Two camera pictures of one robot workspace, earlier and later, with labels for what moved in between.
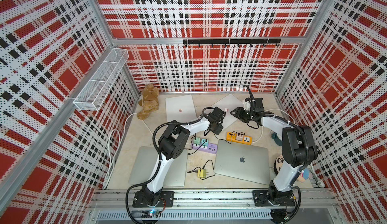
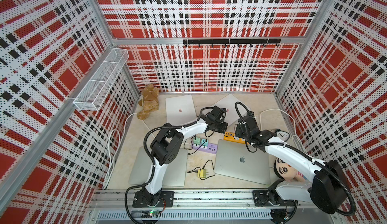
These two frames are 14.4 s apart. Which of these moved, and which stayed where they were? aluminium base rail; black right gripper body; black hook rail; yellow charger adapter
Moved: black right gripper body
Stayed: black hook rail; aluminium base rail; yellow charger adapter
